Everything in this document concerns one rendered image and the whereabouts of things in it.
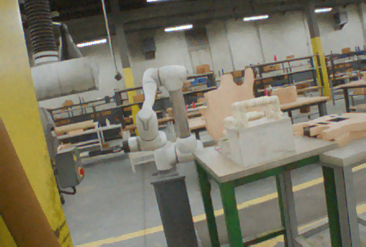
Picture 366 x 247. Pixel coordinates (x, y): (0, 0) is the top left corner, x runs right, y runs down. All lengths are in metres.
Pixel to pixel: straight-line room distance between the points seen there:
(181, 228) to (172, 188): 0.34
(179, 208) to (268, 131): 1.10
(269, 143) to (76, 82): 0.86
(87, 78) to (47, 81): 0.16
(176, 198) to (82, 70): 1.26
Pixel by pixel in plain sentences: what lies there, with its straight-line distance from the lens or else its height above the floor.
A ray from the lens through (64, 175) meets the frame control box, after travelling 1.46.
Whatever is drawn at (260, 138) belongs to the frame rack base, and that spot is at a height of 1.04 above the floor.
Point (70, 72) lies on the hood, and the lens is 1.04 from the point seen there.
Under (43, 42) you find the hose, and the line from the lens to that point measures 1.13.
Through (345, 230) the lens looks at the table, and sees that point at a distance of 1.42.
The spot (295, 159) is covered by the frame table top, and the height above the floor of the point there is 0.91.
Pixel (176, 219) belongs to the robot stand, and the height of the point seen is 0.36.
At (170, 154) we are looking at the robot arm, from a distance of 1.86.
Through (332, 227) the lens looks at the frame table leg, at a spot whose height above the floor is 0.48.
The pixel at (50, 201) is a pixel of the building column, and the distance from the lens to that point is 0.28.
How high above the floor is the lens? 1.29
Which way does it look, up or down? 3 degrees down
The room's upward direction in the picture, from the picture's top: 11 degrees counter-clockwise
